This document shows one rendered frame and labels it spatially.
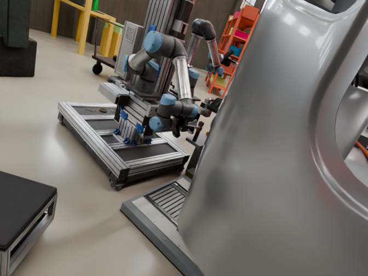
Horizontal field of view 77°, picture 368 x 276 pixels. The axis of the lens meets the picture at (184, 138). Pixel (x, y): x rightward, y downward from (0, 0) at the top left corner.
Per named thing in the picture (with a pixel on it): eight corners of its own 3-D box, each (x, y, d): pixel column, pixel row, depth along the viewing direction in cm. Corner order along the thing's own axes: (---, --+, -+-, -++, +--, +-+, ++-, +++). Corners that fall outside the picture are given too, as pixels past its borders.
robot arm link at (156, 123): (161, 119, 115) (156, 134, 118) (174, 118, 124) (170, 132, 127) (150, 112, 118) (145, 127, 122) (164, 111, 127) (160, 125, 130)
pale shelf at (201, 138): (198, 149, 217) (200, 146, 216) (185, 139, 225) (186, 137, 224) (219, 142, 252) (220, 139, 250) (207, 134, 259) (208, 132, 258)
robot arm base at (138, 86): (131, 85, 179) (133, 73, 175) (145, 87, 191) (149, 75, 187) (142, 93, 171) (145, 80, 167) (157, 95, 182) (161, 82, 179)
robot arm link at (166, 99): (178, 95, 124) (172, 114, 128) (160, 91, 118) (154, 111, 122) (185, 101, 118) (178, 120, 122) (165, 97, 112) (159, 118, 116)
